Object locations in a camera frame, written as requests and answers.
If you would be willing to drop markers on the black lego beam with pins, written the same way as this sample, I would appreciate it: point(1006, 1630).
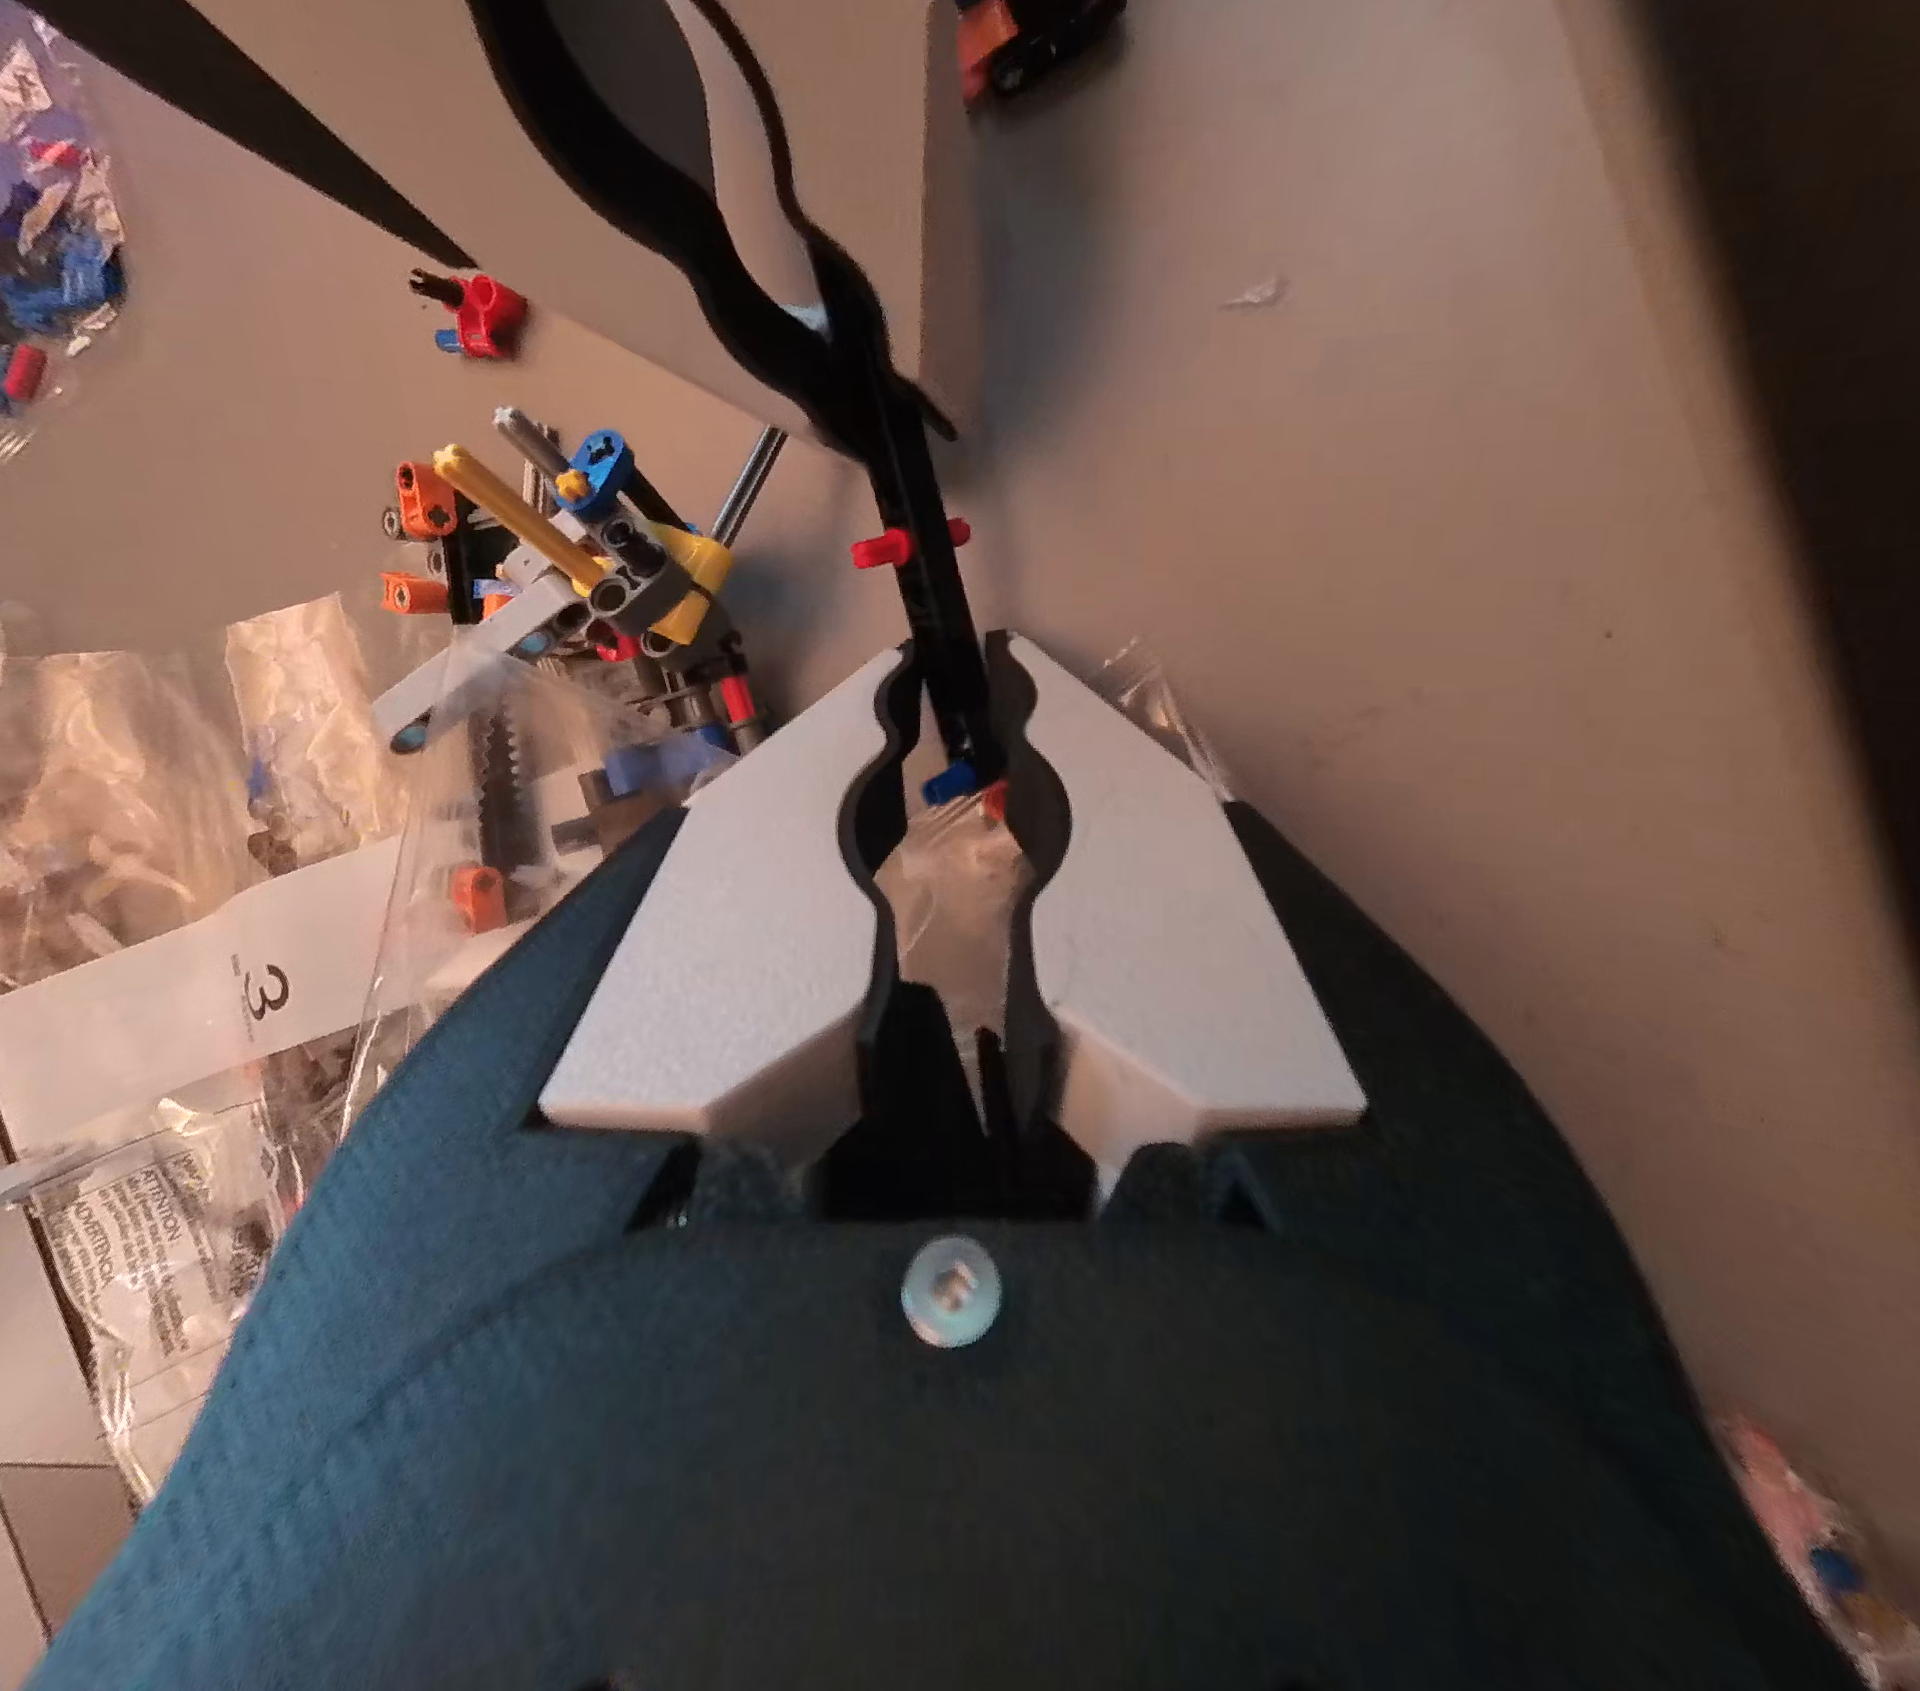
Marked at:
point(938, 642)

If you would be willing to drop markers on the small clear plastic scrap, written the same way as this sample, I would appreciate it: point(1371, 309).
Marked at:
point(1253, 296)

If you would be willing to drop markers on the clear bag with white strip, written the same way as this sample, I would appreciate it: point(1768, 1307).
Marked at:
point(180, 987)

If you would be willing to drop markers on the multicoloured lego assembly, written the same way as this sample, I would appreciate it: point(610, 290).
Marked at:
point(690, 588)

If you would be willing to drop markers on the small bag blue lego parts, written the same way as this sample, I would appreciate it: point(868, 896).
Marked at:
point(59, 266)

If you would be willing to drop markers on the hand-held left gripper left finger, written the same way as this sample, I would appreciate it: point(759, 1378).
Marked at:
point(720, 970)

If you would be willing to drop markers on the red lego connector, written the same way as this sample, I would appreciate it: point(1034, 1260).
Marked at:
point(488, 315)

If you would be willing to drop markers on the black perforated panel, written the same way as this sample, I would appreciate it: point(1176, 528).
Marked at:
point(1800, 371)

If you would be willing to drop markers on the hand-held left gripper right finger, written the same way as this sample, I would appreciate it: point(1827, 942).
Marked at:
point(1198, 970)

